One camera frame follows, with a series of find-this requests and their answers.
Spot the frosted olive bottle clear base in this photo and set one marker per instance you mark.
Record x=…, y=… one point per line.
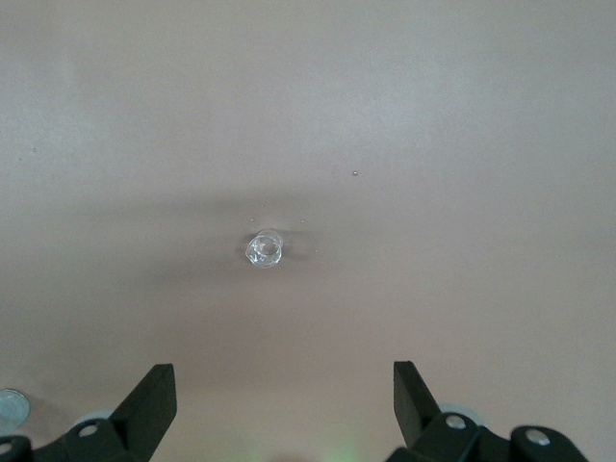
x=12, y=406

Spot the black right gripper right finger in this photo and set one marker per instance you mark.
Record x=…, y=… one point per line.
x=418, y=418

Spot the brown table cover mat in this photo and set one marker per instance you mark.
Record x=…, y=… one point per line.
x=433, y=120

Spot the clear glass measuring cup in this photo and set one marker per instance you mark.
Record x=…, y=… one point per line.
x=264, y=250

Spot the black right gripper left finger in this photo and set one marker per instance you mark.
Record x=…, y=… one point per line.
x=139, y=414

